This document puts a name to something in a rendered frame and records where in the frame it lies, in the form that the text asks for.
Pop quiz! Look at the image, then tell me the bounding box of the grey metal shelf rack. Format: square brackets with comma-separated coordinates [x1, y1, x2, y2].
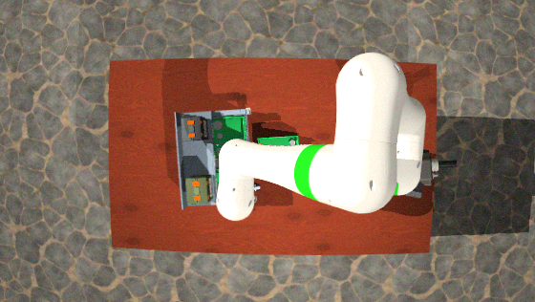
[175, 108, 251, 209]

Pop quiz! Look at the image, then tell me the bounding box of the olive green tool case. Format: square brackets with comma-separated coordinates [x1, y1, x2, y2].
[185, 175, 213, 204]

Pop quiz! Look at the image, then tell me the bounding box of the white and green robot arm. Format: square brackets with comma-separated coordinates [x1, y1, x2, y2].
[217, 53, 458, 221]

